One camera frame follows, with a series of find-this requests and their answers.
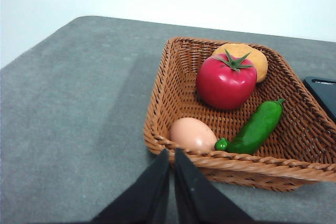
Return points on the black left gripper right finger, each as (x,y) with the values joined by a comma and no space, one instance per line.
(197,197)

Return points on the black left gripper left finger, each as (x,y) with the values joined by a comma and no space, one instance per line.
(147,197)

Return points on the red tomato with green stem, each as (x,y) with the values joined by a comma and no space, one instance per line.
(223,87)

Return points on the pale beige egg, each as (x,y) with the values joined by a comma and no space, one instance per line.
(191,133)

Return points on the green chili pepper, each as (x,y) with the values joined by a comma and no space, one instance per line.
(257,124)

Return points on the brown woven wicker basket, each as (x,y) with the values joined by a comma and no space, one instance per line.
(296,119)

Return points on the orange round bread roll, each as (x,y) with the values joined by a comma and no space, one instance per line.
(260,64)

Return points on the dark rectangular tray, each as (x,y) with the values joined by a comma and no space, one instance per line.
(325,93)

